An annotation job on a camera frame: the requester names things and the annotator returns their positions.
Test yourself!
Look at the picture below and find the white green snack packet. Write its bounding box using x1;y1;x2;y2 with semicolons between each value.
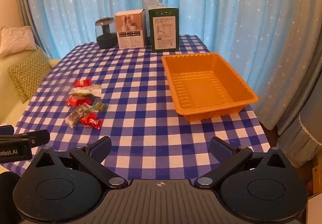
69;85;102;99

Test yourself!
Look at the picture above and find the green zigzag pillow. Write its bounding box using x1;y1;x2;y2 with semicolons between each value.
15;49;52;104
7;66;26;100

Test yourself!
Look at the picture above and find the blue white checkered tablecloth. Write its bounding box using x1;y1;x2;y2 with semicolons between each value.
14;35;277;182

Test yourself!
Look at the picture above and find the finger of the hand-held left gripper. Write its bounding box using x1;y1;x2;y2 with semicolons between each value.
0;125;14;136
0;130;50;145

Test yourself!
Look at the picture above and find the brown wooden board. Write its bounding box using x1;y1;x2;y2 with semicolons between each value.
311;156;322;190

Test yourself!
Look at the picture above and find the pink cushion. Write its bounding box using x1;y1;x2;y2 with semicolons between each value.
0;26;37;59

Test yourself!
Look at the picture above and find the white cardboard box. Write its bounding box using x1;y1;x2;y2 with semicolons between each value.
114;9;148;50

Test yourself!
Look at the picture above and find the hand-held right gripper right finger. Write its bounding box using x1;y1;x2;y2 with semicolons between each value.
194;136;295;188

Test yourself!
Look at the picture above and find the pale yellow sofa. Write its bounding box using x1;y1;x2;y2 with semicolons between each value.
0;43;61;126

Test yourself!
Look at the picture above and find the red silver candy packet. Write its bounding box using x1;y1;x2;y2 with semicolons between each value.
80;115;102;130

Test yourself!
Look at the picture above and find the green cardboard box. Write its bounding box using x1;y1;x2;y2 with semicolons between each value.
147;4;180;53

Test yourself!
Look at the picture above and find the orange plastic tray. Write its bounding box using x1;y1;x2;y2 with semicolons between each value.
161;52;259;122

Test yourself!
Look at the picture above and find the dark green glass humidifier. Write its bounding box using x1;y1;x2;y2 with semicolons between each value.
95;17;118;48

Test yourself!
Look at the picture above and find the grey white snack packet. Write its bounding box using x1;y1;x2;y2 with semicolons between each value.
65;103;97;128

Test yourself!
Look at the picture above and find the grey curtain with lace trim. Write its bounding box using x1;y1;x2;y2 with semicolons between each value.
276;103;322;168

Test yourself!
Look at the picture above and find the red snack packet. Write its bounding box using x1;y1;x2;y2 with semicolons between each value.
66;96;93;108
74;79;93;88

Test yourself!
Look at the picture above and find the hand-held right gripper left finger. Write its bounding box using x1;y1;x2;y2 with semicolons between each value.
30;136;129;191

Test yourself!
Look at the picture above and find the small green candy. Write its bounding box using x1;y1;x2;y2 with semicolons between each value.
92;101;109;111

